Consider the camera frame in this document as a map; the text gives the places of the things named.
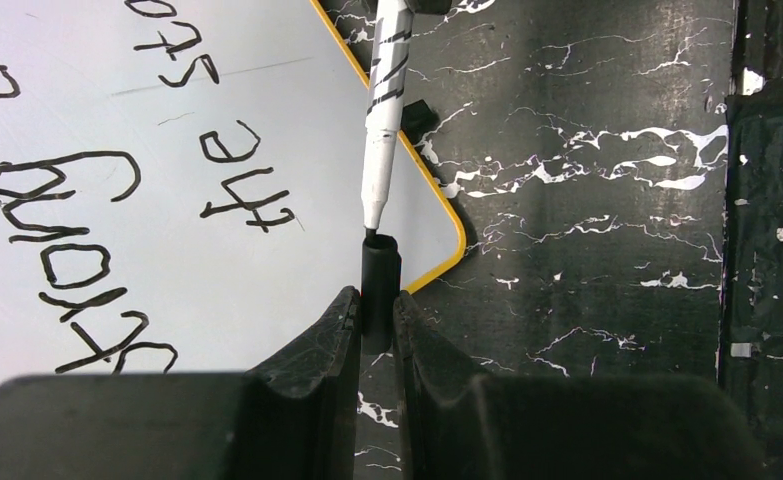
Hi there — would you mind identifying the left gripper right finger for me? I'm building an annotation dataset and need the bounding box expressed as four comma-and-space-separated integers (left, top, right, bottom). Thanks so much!
393, 293, 768, 479

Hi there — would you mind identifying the metal whiteboard stand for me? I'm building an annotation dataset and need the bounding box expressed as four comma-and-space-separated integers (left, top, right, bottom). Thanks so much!
401, 99, 439, 145

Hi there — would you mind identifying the white black whiteboard marker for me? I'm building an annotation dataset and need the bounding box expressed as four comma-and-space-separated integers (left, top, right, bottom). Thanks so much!
361, 1, 414, 238

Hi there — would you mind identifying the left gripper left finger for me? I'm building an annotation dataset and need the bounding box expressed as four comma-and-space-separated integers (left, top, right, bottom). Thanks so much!
0, 286, 361, 479

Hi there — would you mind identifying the black marker cap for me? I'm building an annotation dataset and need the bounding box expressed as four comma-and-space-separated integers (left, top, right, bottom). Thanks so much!
361, 233, 402, 355

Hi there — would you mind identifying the yellow framed whiteboard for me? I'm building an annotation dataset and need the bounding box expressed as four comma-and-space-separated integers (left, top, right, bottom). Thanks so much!
0, 0, 468, 415

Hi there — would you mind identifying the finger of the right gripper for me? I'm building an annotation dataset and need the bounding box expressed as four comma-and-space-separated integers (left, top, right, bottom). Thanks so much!
407, 0, 453, 15

